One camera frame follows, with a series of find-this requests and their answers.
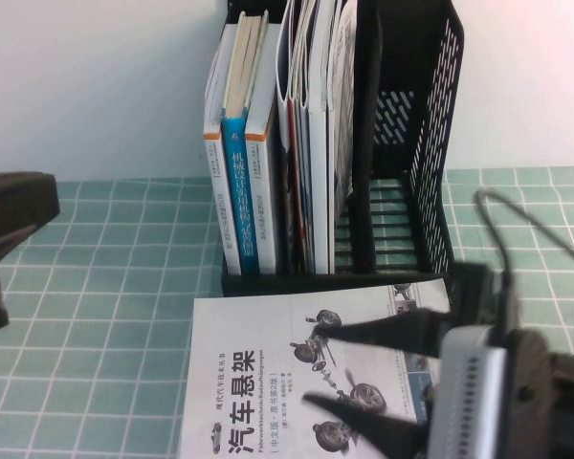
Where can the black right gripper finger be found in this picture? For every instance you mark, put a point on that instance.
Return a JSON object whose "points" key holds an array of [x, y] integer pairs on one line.
{"points": [[387, 435]]}

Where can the thin white magazine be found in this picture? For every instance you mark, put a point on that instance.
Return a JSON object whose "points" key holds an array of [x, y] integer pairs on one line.
{"points": [[331, 191]]}

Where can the thin printed booklet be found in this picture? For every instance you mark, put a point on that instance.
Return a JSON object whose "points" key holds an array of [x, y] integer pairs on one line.
{"points": [[344, 95]]}

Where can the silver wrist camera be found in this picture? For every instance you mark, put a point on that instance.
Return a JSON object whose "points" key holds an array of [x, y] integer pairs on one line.
{"points": [[469, 392]]}

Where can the black camera bracket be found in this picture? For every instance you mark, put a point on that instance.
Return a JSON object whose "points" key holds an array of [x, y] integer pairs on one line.
{"points": [[526, 392]]}

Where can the black plastic book holder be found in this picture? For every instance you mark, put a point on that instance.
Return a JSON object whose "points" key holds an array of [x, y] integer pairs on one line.
{"points": [[387, 48]]}

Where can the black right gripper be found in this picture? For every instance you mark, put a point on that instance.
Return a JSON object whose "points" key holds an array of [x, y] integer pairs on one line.
{"points": [[488, 296]]}

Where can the white car suspension book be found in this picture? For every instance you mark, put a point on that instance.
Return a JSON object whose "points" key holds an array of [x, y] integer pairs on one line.
{"points": [[249, 334]]}

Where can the thin magazines stack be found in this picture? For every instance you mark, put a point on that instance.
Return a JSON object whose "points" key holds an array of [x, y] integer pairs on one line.
{"points": [[294, 191]]}

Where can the green checked tablecloth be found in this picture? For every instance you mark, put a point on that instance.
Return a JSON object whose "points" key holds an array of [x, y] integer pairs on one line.
{"points": [[100, 334]]}

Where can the thin grey-blue magazine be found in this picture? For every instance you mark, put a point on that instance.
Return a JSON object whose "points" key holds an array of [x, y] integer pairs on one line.
{"points": [[307, 191]]}

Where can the blue spine book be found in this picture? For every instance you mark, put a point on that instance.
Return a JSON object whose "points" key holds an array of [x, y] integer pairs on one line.
{"points": [[241, 191]]}

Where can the white book orange band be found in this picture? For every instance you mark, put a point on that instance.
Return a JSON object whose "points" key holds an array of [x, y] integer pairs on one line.
{"points": [[220, 201], [263, 205]]}

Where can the white cover dark magazine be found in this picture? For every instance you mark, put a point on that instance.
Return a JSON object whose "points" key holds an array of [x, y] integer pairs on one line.
{"points": [[281, 57]]}

